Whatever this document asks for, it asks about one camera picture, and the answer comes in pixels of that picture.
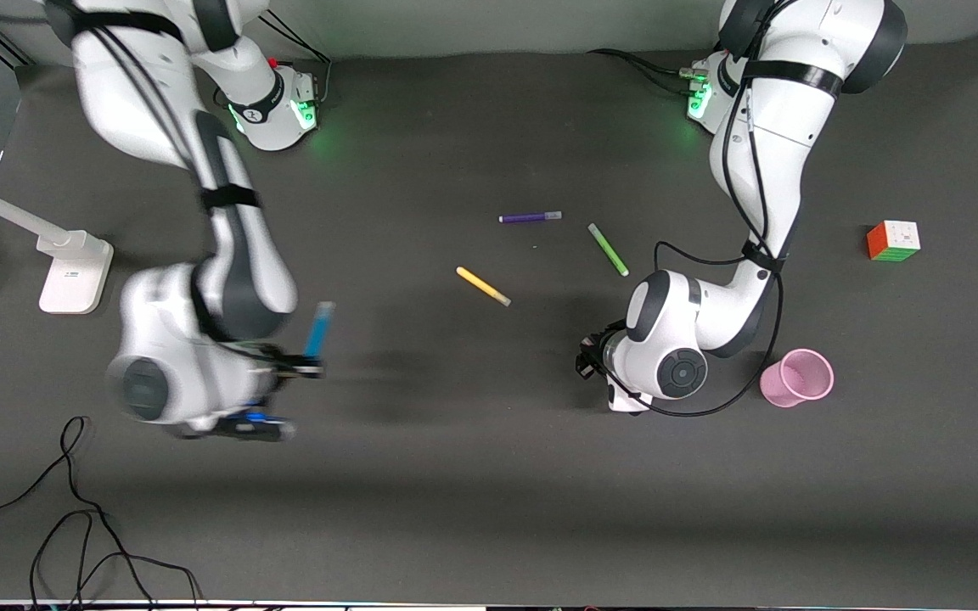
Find blue marker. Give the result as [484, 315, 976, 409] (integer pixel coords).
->
[302, 300, 336, 362]

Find green marker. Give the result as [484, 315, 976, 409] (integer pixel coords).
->
[587, 222, 630, 277]

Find pink plastic cup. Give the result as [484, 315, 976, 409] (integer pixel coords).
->
[759, 348, 835, 409]

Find yellow marker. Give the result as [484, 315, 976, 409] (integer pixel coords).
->
[455, 266, 512, 308]

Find colourful puzzle cube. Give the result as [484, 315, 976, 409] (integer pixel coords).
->
[867, 220, 922, 263]

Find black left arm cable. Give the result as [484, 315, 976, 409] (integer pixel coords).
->
[652, 0, 787, 418]

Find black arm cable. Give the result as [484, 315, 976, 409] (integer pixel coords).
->
[652, 0, 787, 418]
[73, 21, 227, 213]

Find thin black loose cable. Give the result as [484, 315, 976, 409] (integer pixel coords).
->
[0, 415, 201, 611]

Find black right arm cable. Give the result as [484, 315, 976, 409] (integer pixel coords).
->
[73, 21, 227, 213]

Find black right arm base cables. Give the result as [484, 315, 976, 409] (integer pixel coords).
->
[213, 13, 334, 109]

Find black arm base cables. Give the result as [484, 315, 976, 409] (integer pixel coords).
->
[213, 13, 334, 109]
[587, 47, 711, 98]

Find black left arm base cables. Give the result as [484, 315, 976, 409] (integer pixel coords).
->
[587, 47, 711, 98]

